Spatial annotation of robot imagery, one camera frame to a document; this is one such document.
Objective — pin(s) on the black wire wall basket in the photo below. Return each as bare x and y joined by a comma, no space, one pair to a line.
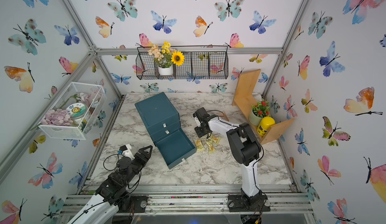
201,62

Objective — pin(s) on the wooden zigzag shelf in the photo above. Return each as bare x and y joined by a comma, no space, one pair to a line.
244,99

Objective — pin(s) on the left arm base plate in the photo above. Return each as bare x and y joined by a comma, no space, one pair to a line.
134,204

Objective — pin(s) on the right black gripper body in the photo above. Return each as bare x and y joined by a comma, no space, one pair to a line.
199,130

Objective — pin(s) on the white wire wall basket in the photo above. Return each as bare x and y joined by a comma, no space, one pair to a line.
93,96

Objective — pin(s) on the green pot red flowers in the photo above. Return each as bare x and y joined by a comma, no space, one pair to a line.
259,111

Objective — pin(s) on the yellow cookie packet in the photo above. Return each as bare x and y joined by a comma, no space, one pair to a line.
208,141
215,140
199,145
211,149

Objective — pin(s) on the teal bottom drawer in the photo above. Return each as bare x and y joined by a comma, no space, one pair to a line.
175,147

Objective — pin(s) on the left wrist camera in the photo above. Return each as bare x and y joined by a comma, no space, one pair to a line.
126,151

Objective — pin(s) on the pink artificial flowers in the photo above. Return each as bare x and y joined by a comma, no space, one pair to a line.
57,117

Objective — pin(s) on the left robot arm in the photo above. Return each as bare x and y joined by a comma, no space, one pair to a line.
100,210

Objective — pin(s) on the round green tin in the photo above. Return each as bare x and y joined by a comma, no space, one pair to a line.
76,110

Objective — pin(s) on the yellow canister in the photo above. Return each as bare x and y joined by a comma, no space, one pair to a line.
264,125

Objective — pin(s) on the teal drawer cabinet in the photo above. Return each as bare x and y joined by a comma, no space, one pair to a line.
158,115

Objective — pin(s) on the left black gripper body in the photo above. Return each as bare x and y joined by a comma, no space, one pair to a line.
135,170

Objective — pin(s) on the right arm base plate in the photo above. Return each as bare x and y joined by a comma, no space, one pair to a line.
243,203

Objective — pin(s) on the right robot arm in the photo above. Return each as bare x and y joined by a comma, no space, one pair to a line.
243,143

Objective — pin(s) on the white pot with flowers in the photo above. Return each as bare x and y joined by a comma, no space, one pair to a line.
166,58

